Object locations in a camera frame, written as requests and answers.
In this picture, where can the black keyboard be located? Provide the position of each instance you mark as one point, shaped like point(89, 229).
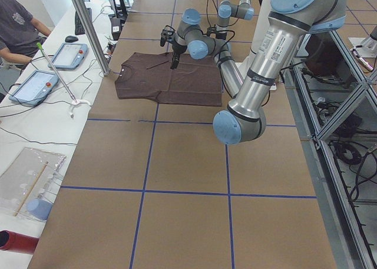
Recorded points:
point(79, 28)

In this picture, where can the white camera mast base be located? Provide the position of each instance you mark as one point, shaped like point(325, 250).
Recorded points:
point(262, 26)

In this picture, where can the wooden stick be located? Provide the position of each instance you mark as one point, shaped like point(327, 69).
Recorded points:
point(30, 188)

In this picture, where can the blue teach pendant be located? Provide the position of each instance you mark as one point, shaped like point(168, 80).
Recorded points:
point(34, 89)
point(69, 56)

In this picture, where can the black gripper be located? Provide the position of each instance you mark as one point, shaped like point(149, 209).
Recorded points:
point(176, 49)
point(221, 35)

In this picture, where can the metal reacher stick green tip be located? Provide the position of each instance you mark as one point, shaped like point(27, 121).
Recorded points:
point(75, 102)

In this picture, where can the aluminium frame post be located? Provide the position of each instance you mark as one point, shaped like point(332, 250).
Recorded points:
point(90, 32)

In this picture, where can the clear plastic bag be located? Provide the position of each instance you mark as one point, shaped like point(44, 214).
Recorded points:
point(21, 173)

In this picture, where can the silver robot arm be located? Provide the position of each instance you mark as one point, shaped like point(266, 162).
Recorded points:
point(289, 21)
point(227, 10)

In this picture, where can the blue plastic cup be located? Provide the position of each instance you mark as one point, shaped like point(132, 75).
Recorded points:
point(39, 208)

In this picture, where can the near blue teach pendant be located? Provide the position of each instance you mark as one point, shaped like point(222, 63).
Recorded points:
point(34, 89)

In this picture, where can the seated person grey shirt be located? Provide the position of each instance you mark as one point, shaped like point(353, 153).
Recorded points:
point(20, 33)

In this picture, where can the red cylinder tube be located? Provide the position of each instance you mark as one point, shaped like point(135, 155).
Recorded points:
point(18, 243)

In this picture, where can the far blue teach pendant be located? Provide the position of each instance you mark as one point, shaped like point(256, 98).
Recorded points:
point(69, 56)

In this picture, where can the black computer mouse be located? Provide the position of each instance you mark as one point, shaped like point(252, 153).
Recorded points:
point(71, 39)

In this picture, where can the dark brown t-shirt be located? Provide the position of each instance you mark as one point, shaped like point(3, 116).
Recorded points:
point(149, 76)

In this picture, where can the black power adapter box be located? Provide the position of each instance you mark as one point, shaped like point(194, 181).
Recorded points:
point(116, 28)

